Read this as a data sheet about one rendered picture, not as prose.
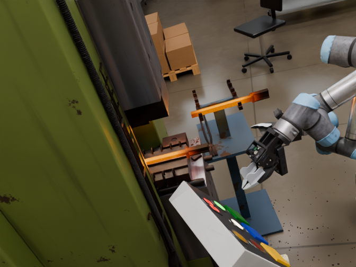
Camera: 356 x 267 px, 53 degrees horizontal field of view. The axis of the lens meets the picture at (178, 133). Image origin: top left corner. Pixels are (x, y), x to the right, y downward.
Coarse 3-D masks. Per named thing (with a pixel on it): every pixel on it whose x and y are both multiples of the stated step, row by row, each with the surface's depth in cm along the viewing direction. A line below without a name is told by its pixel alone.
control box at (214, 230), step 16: (176, 192) 113; (192, 192) 108; (176, 208) 110; (192, 208) 105; (208, 208) 101; (224, 208) 117; (192, 224) 102; (208, 224) 98; (224, 224) 96; (240, 224) 113; (208, 240) 96; (224, 240) 92; (240, 240) 92; (256, 240) 108; (224, 256) 90; (240, 256) 87; (256, 256) 90
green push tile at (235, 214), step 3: (225, 207) 122; (228, 207) 122; (228, 210) 120; (231, 210) 120; (234, 210) 124; (231, 213) 119; (234, 213) 118; (237, 213) 123; (234, 216) 117; (237, 216) 118; (240, 216) 122; (237, 219) 117; (240, 219) 117; (243, 219) 120; (243, 222) 119; (246, 222) 119
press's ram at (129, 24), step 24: (96, 0) 108; (120, 0) 108; (96, 24) 111; (120, 24) 112; (144, 24) 133; (120, 48) 116; (144, 48) 120; (120, 72) 120; (144, 72) 121; (120, 96) 125; (144, 96) 126
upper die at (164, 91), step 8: (152, 104) 133; (160, 104) 133; (128, 112) 135; (136, 112) 135; (144, 112) 135; (152, 112) 135; (160, 112) 135; (168, 112) 138; (128, 120) 136; (136, 120) 137; (144, 120) 137; (152, 120) 137
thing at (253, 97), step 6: (264, 90) 185; (246, 96) 187; (252, 96) 184; (258, 96) 186; (264, 96) 186; (228, 102) 187; (234, 102) 186; (246, 102) 186; (204, 108) 189; (210, 108) 188; (216, 108) 187; (222, 108) 187; (192, 114) 188; (198, 114) 188
